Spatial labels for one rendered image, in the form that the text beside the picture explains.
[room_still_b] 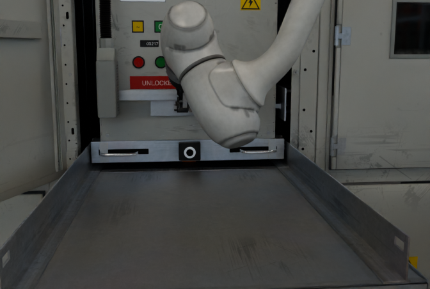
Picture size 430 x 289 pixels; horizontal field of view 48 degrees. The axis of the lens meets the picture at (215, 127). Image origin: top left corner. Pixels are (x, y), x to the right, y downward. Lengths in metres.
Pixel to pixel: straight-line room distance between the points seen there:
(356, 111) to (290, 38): 0.54
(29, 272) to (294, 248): 0.41
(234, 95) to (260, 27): 0.52
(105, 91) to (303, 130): 0.55
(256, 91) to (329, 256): 0.31
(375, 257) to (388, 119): 0.66
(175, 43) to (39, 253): 0.43
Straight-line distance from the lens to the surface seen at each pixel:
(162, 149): 1.35
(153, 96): 1.30
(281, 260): 0.79
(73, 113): 1.33
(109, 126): 1.36
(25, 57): 1.26
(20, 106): 1.24
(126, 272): 0.76
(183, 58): 0.92
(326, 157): 1.40
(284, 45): 0.89
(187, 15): 0.90
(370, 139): 1.41
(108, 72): 1.23
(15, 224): 1.41
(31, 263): 0.82
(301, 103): 1.35
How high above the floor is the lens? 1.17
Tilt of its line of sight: 9 degrees down
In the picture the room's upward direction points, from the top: straight up
